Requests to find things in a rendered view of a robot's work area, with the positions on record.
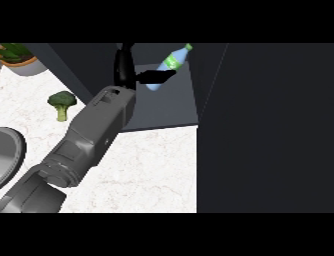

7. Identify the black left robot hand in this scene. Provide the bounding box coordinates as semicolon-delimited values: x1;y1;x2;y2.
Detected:
113;43;180;92

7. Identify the blue water bottle green label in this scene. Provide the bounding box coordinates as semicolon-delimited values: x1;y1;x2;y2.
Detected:
146;43;196;92

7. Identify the dark grey cabinet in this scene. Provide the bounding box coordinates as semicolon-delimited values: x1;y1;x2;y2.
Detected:
23;43;231;133

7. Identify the dark grey cabinet door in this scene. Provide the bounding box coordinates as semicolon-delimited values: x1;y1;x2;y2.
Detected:
190;43;334;214

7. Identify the green broccoli floret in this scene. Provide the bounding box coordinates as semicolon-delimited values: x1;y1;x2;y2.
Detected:
47;90;79;123

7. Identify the potted green plant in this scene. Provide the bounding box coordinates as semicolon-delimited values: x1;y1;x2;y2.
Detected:
0;43;50;77

